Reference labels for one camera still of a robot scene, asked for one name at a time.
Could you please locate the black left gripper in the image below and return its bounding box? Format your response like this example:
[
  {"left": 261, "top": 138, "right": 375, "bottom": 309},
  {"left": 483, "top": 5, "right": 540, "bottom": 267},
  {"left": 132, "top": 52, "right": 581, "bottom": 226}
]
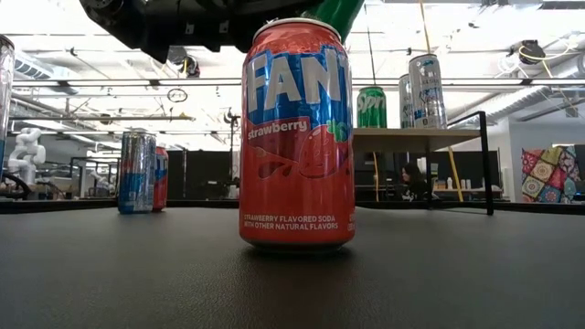
[{"left": 150, "top": 0, "right": 321, "bottom": 63}]

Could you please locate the white Celsius can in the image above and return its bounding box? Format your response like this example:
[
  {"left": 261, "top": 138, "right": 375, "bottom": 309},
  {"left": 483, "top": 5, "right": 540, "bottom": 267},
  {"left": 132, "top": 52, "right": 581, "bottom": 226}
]
[
  {"left": 408, "top": 53, "right": 448, "bottom": 130},
  {"left": 398, "top": 73, "right": 415, "bottom": 130}
]

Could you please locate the red Fanta strawberry can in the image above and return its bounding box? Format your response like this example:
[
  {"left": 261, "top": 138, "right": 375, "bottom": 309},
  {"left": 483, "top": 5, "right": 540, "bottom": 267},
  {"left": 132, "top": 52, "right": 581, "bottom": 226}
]
[
  {"left": 239, "top": 16, "right": 356, "bottom": 253},
  {"left": 152, "top": 145, "right": 170, "bottom": 213}
]

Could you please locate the black partition panel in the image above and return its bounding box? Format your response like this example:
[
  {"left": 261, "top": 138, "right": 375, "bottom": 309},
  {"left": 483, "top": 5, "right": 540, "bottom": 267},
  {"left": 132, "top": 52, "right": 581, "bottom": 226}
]
[{"left": 166, "top": 150, "right": 232, "bottom": 201}]

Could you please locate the person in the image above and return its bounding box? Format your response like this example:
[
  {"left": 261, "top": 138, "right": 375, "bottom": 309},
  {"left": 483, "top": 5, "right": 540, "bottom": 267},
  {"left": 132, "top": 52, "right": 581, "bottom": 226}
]
[{"left": 399, "top": 162, "right": 431, "bottom": 202}]

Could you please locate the black curved tube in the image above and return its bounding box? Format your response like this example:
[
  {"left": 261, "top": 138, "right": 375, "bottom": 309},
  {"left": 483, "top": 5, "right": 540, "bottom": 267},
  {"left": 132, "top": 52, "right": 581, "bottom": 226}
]
[{"left": 0, "top": 172, "right": 33, "bottom": 201}]

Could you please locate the colourful patchwork quilt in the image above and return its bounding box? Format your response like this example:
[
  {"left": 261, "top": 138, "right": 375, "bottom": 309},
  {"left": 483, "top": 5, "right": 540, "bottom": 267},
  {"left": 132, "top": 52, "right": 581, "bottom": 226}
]
[{"left": 520, "top": 144, "right": 582, "bottom": 205}]

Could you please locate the black ceiling cable reel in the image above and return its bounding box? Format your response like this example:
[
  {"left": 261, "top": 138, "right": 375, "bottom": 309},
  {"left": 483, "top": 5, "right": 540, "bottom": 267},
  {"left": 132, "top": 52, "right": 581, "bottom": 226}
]
[
  {"left": 166, "top": 45, "right": 202, "bottom": 80},
  {"left": 517, "top": 39, "right": 548, "bottom": 66}
]

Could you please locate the black camera stand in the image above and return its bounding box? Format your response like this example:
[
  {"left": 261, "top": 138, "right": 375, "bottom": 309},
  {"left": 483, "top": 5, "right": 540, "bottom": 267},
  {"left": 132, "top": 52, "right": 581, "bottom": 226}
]
[{"left": 222, "top": 107, "right": 242, "bottom": 200}]

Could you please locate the wooden shelf black metal frame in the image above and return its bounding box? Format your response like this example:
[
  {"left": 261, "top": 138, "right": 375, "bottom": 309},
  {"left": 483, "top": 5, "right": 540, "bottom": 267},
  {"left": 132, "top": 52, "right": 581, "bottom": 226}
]
[{"left": 351, "top": 111, "right": 495, "bottom": 217}]

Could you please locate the yellow cable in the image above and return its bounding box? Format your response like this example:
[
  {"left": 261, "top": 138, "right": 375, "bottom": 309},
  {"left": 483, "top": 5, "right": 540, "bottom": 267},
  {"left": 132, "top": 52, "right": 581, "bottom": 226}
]
[
  {"left": 372, "top": 152, "right": 380, "bottom": 202},
  {"left": 446, "top": 146, "right": 465, "bottom": 203}
]

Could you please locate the wood and black table frame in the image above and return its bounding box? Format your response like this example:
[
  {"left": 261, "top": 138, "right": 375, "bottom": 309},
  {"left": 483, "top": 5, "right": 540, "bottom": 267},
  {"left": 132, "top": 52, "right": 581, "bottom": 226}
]
[{"left": 0, "top": 198, "right": 585, "bottom": 217}]

